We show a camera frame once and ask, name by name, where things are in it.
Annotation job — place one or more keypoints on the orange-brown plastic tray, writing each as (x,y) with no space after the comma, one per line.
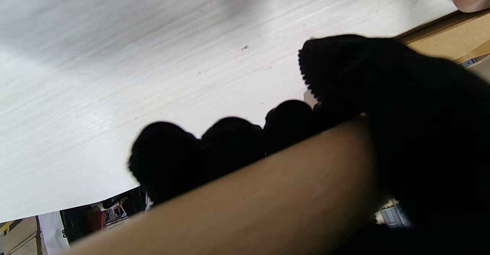
(455,36)

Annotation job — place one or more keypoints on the white curved panel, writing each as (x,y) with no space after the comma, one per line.
(53,236)

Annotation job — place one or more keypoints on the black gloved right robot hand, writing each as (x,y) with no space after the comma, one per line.
(428,132)

